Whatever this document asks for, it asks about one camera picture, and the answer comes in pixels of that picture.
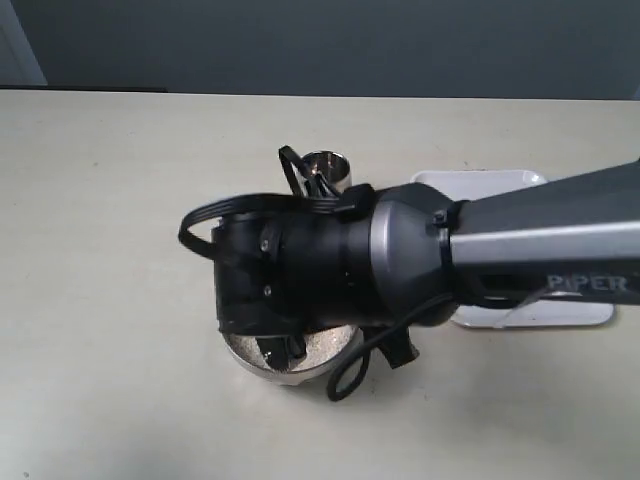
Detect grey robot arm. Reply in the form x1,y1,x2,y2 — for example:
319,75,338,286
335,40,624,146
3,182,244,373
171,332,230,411
213,162,639,337

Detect small steel cup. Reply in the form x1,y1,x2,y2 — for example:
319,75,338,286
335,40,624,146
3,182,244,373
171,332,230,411
302,150,352,193

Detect steel bowl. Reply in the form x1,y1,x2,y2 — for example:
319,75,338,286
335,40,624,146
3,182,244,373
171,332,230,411
223,326,362,386

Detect black cable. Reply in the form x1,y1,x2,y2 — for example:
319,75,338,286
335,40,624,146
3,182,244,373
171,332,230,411
177,144,376,261

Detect white plastic tray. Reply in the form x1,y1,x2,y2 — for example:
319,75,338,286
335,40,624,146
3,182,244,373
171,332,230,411
411,170,615,329

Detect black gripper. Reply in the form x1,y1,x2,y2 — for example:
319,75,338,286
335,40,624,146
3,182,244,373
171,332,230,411
212,213,420,372

